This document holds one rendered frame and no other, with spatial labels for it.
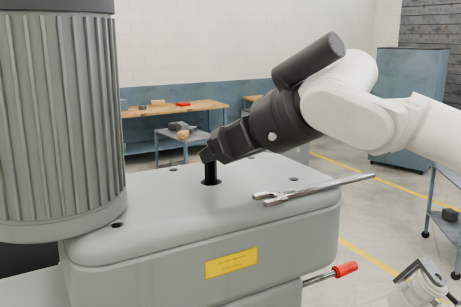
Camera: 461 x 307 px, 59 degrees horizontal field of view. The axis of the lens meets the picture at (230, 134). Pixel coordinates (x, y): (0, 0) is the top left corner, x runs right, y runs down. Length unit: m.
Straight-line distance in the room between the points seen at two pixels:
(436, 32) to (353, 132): 8.95
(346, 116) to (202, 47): 7.39
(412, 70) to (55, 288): 6.25
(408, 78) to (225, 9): 3.56
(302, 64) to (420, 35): 9.12
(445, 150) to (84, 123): 0.42
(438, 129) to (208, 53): 7.48
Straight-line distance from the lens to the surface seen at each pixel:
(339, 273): 0.83
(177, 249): 0.58
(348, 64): 0.52
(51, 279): 0.75
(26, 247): 1.00
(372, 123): 0.47
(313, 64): 0.51
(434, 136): 0.50
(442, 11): 9.37
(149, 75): 7.49
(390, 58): 6.74
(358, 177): 0.75
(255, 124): 0.56
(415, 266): 0.94
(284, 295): 0.75
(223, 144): 0.59
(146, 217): 0.60
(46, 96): 0.51
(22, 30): 0.51
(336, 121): 0.48
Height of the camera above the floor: 2.14
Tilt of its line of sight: 14 degrees down
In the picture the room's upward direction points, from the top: straight up
